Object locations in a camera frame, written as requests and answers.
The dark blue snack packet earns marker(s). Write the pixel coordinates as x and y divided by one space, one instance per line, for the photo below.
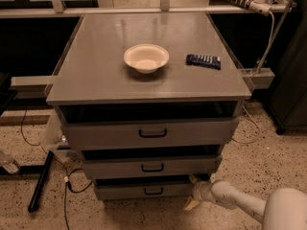
204 61

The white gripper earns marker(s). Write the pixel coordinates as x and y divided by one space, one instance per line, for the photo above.
200 191

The dark cabinet at right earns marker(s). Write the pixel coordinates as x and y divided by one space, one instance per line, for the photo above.
288 96

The grey drawer cabinet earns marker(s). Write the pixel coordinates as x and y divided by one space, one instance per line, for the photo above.
94 71

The grey bottom drawer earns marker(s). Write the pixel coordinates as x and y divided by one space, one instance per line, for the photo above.
144 187

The grey metal rail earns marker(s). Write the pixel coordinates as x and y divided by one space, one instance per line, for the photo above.
32 87

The clear plastic piece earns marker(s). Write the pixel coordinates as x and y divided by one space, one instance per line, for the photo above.
8 163

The grey top drawer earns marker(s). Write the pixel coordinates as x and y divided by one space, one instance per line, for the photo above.
148 125

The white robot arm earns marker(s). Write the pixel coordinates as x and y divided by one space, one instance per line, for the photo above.
285 208

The white power strip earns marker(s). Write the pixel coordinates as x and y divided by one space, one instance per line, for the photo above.
259 6

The grey middle drawer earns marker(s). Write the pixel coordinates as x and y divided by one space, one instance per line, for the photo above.
147 162

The white paper bowl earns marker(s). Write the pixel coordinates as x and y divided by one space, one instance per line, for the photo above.
146 58

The grey drawer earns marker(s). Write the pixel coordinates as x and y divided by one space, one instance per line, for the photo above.
144 187
147 162
148 125

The black bar on floor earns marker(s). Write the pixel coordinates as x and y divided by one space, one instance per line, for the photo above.
33 206

